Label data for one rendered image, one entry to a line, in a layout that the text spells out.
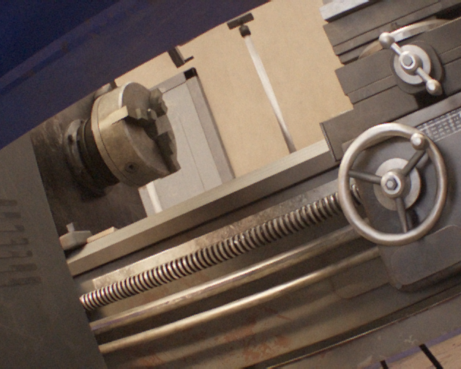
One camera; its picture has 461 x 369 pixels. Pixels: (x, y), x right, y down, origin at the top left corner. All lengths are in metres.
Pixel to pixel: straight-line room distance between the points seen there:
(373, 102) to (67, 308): 0.85
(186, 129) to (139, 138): 3.36
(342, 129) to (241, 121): 3.65
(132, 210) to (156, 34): 2.20
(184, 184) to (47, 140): 3.35
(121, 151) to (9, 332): 1.37
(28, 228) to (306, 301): 1.02
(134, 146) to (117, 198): 0.29
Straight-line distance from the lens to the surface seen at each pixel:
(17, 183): 0.83
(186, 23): 0.15
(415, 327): 1.52
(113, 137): 2.06
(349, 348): 1.56
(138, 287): 1.82
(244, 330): 1.82
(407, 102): 1.52
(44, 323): 0.78
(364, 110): 1.54
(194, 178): 5.39
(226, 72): 5.40
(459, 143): 1.50
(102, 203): 2.23
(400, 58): 1.43
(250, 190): 1.77
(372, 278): 1.71
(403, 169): 1.45
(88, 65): 0.16
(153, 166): 2.09
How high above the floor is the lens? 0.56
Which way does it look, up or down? 9 degrees up
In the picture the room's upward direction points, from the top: 20 degrees counter-clockwise
